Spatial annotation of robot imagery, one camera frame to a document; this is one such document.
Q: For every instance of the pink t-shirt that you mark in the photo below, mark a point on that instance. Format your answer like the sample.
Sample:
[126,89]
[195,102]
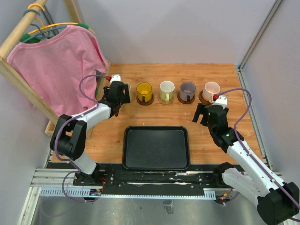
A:
[61,70]

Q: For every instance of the small woven rattan coaster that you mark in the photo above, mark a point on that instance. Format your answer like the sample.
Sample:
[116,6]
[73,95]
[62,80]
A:
[172,100]

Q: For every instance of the pale green mug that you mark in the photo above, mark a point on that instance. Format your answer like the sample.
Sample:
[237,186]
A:
[166,92]

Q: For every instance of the grey clothes hanger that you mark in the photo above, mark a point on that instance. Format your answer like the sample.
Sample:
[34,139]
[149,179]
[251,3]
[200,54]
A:
[40,35]

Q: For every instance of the large woven rattan coaster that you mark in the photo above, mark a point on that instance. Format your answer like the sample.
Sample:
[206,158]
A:
[132,97]

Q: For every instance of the black plastic tray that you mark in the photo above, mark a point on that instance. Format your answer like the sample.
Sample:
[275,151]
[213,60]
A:
[156,148]

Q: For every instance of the yellow clothes hanger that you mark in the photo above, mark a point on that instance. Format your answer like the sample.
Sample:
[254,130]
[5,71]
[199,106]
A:
[73,13]

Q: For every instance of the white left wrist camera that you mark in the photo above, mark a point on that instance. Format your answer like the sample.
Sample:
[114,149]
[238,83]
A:
[115,77]

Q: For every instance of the green clothes hanger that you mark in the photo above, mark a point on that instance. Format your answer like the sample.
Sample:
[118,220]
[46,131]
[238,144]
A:
[83,26]

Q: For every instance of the cream mug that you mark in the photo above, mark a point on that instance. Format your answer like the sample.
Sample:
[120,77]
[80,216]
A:
[129,87]

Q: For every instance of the wooden clothes rack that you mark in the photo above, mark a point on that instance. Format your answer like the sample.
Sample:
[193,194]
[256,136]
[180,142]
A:
[12,75]

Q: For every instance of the grey slotted cable duct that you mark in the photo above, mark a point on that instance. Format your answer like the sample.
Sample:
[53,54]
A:
[93,193]

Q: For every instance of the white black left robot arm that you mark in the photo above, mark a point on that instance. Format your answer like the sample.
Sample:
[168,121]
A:
[69,137]

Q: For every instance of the yellow translucent cup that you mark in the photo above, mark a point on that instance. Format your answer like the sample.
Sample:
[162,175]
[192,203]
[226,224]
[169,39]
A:
[144,92]

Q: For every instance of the pink mug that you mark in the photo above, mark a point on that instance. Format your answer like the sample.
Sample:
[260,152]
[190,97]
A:
[210,89]

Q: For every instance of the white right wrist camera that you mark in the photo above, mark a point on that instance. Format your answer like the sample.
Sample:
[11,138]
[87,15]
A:
[222,101]

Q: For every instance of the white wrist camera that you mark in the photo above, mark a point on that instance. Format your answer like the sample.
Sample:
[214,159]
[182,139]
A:
[115,77]
[222,101]

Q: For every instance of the aluminium frame post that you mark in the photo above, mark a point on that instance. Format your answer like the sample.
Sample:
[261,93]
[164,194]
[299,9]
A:
[266,23]

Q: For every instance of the dark wooden coaster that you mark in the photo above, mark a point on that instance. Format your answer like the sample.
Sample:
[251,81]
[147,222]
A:
[202,99]
[148,102]
[185,102]

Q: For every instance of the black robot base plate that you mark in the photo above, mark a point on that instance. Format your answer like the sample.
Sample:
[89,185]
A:
[119,180]

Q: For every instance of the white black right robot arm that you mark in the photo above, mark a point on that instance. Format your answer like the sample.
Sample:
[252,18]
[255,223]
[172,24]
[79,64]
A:
[275,200]

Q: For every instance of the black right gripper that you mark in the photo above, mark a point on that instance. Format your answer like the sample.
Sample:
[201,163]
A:
[202,108]

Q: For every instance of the purple mug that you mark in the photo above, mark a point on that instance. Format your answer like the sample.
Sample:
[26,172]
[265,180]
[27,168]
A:
[187,91]

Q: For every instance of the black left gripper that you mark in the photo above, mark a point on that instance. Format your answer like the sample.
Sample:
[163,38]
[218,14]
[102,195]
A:
[125,98]

